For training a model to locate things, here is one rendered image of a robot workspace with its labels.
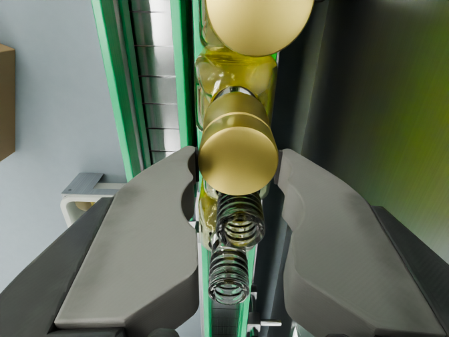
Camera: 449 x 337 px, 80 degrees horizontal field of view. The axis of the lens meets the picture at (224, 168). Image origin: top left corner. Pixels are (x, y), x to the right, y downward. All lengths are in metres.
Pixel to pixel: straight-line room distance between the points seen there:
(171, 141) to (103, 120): 0.21
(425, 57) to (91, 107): 0.53
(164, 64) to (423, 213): 0.33
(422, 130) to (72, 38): 0.52
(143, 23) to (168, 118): 0.12
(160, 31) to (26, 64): 0.31
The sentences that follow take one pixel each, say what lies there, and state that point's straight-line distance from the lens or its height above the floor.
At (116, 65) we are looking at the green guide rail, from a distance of 0.33.
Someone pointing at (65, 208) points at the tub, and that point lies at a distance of 0.63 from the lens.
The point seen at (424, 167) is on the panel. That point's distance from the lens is 0.22.
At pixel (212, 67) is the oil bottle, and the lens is 0.18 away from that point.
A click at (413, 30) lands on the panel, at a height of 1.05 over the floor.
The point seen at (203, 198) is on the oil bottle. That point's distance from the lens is 0.24.
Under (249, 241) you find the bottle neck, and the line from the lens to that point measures 0.17.
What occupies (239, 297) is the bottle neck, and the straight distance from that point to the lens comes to 0.21.
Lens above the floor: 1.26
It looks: 59 degrees down
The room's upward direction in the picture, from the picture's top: 178 degrees counter-clockwise
